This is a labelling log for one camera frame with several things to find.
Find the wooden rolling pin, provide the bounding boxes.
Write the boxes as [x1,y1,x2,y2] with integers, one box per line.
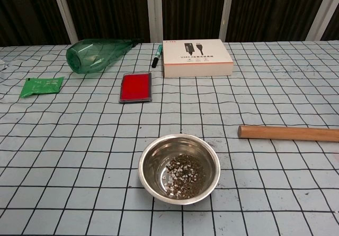
[237,125,339,143]

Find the stainless steel bowl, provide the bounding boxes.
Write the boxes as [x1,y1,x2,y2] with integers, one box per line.
[138,134,221,206]

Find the red ink pad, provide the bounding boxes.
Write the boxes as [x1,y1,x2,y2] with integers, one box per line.
[119,72,153,104]

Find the green and black marker pen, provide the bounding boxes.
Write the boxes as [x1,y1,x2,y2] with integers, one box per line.
[151,44,163,68]

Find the crushed dark and white granules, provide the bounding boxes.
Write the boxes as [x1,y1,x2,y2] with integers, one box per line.
[162,153,205,199]

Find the green transparent bottle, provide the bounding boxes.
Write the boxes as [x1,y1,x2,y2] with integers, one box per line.
[66,38,144,74]

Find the light blue checked tablecloth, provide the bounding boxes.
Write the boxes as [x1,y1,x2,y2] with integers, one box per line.
[0,40,339,236]

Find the green foil packet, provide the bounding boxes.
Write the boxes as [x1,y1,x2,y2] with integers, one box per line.
[19,76,65,99]

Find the white USB cable box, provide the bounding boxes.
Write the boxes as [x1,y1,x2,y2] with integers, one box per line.
[162,39,234,78]

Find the white metal frame post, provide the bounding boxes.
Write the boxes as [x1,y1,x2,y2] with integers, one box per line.
[50,0,79,45]
[218,0,235,42]
[306,0,339,41]
[146,0,163,43]

